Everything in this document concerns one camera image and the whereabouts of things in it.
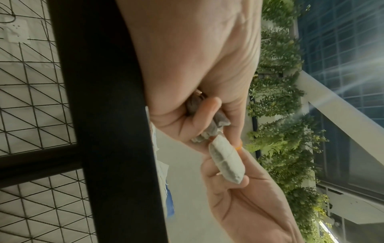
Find person's right hand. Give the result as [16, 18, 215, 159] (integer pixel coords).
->
[200, 140, 305, 243]

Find person's left hand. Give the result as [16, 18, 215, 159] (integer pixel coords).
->
[115, 0, 263, 156]

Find white tea bag yellow tag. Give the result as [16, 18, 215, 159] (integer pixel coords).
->
[185, 91, 231, 143]
[209, 134, 244, 185]

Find green plants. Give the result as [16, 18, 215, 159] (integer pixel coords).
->
[244, 0, 334, 243]

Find purple metal mesh railing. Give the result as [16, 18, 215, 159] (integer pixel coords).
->
[0, 0, 168, 243]

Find white beam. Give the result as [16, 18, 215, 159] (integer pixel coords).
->
[295, 70, 384, 153]

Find glass building facade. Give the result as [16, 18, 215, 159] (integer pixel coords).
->
[295, 0, 384, 243]

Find white wall socket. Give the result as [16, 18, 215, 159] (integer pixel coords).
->
[0, 20, 30, 43]

